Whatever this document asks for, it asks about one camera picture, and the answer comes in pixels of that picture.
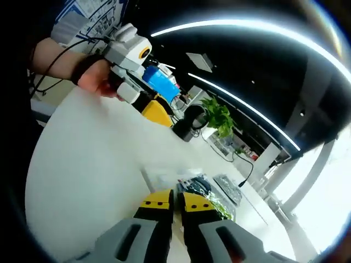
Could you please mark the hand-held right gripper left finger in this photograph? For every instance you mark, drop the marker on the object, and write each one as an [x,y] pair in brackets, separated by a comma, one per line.
[142,238]

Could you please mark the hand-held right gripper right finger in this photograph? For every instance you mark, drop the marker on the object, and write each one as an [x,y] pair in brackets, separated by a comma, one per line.
[214,241]

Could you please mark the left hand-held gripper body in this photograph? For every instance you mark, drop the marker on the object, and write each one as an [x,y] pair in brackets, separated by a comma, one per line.
[129,52]

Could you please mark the black yellow sheet goods packet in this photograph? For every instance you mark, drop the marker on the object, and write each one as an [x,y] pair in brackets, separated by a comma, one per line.
[197,185]

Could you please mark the person's left hand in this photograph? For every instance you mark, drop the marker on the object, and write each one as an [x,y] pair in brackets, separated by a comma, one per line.
[97,78]

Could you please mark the blue plastic crate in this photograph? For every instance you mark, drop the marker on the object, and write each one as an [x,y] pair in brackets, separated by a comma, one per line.
[161,82]

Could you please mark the black barcode scanner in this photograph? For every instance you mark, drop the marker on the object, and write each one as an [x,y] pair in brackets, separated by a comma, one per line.
[192,117]

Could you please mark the white ceiling vent panel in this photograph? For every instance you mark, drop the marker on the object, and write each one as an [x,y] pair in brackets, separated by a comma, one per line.
[199,61]

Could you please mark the potted green plant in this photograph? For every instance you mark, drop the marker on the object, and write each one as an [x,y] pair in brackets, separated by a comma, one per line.
[219,115]

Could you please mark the long ceiling light strip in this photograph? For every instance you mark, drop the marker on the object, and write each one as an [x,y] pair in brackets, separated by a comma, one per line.
[246,108]
[246,24]

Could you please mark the person's dark top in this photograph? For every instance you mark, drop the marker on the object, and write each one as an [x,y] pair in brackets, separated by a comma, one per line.
[41,24]

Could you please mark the white square pillar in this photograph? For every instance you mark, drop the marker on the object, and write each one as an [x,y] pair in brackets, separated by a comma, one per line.
[270,159]

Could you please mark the large bright window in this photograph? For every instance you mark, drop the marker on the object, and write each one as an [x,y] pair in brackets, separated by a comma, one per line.
[315,197]

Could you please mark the blue white wall poster boards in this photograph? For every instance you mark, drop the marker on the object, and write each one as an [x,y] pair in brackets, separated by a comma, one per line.
[93,19]

